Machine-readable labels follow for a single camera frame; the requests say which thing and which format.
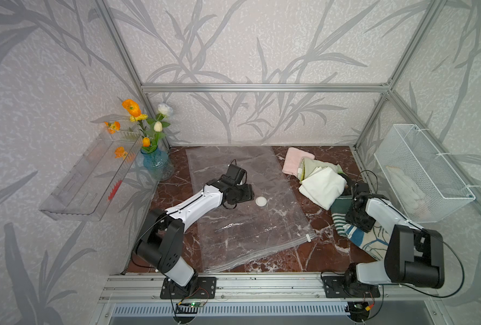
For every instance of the blue glass vase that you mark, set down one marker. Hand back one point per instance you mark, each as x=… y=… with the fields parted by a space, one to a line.
x=158 y=164

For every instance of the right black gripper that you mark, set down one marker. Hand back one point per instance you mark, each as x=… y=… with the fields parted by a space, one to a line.
x=365 y=227

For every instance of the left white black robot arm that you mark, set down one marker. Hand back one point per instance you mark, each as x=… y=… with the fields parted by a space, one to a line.
x=161 y=244

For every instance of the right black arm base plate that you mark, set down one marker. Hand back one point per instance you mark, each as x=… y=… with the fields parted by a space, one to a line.
x=338 y=286

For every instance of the clear plastic vacuum bag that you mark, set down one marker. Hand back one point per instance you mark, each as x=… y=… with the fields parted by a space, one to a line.
x=234 y=234

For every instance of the aluminium cage frame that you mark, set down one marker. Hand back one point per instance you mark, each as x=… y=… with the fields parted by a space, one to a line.
x=386 y=91

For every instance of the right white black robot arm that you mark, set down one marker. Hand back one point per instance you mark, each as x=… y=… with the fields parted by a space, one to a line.
x=414 y=255

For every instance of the white round bag valve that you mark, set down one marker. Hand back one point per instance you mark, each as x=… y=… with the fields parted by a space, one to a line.
x=261 y=201

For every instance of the pink folded towel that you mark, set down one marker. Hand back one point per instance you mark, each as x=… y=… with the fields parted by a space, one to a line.
x=293 y=159

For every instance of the light green folded towel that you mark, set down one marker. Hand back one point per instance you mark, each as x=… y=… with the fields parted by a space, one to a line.
x=308 y=166

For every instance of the green white striped towel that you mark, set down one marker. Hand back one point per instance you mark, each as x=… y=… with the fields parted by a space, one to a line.
x=339 y=210

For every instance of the clear acrylic wall shelf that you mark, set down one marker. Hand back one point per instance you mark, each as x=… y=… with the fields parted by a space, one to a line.
x=82 y=194

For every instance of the white wire mesh basket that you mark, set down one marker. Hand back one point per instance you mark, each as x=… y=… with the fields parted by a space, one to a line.
x=407 y=147

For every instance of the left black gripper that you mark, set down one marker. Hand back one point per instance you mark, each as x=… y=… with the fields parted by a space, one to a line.
x=248 y=194

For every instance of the white cloth in basket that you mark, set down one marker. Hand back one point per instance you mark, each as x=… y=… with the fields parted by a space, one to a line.
x=413 y=199

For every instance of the aluminium front rail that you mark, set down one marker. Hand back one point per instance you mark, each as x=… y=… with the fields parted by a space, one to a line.
x=244 y=287

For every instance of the orange white artificial flowers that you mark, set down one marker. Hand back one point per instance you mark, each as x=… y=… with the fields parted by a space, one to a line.
x=149 y=130

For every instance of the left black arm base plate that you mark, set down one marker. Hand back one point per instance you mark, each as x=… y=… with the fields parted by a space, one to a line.
x=200 y=287

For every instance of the blue patterned towel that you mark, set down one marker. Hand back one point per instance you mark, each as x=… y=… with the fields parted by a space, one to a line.
x=375 y=242

